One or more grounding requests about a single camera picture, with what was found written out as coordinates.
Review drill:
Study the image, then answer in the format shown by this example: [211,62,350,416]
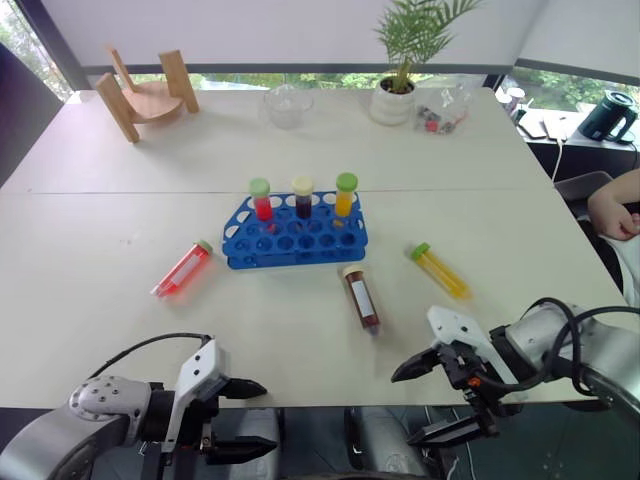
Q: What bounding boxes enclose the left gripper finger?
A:
[222,377,269,400]
[203,435,279,466]

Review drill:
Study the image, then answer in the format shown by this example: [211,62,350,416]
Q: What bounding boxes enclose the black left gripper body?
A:
[173,375,230,452]

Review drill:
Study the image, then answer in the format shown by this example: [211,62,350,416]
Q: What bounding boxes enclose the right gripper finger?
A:
[390,347,444,384]
[406,414,489,448]

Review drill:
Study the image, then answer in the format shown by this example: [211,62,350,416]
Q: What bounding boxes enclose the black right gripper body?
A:
[436,340,522,437]

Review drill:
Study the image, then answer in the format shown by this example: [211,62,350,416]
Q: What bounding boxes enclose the brown labelled tube cream cap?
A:
[341,264,384,337]

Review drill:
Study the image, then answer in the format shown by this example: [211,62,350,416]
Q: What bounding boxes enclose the yellow tube green cap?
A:
[406,241,474,302]

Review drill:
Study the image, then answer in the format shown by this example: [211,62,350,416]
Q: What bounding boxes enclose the red labelled tube green cap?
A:
[149,239,216,302]

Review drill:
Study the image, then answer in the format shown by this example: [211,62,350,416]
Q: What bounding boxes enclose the blue test tube rack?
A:
[221,191,368,272]

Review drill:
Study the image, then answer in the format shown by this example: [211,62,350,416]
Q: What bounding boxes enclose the orange tube green cap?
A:
[333,171,360,229]

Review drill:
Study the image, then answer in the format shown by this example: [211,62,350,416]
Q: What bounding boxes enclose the dark purple tube cream cap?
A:
[291,175,316,221]

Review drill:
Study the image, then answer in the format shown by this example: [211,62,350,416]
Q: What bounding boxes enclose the grey chair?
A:
[553,170,617,221]

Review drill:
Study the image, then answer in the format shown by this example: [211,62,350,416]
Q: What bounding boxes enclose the clear plastic bag with items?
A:
[411,83,474,137]

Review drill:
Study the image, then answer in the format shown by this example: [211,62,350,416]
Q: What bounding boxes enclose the black side table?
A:
[494,84,640,201]

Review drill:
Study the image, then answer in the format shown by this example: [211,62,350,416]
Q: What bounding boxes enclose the green plant in white pot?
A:
[368,0,484,127]

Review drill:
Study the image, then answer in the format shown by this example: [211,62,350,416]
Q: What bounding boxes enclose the clear glass bowl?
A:
[262,83,316,131]

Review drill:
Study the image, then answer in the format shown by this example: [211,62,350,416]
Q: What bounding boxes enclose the dark green kettle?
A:
[576,89,640,147]

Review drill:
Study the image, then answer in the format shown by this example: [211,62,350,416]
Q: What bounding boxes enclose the wooden stand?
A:
[94,46,201,145]

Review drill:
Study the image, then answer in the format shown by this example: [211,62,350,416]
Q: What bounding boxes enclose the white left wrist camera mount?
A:
[164,337,227,454]

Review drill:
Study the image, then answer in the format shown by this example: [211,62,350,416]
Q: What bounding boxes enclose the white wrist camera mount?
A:
[164,337,227,454]
[425,305,519,386]

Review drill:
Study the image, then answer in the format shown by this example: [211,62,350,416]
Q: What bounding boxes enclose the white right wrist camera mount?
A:
[425,305,519,386]

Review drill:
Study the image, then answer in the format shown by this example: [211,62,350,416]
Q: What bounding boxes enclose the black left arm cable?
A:
[87,331,214,381]

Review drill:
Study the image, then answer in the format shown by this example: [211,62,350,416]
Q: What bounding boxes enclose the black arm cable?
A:
[87,331,214,381]
[469,296,640,401]

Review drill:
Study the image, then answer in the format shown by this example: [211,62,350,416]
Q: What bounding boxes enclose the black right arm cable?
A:
[469,296,640,401]

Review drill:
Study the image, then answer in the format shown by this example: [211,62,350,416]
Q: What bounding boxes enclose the white cable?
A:
[549,135,567,184]

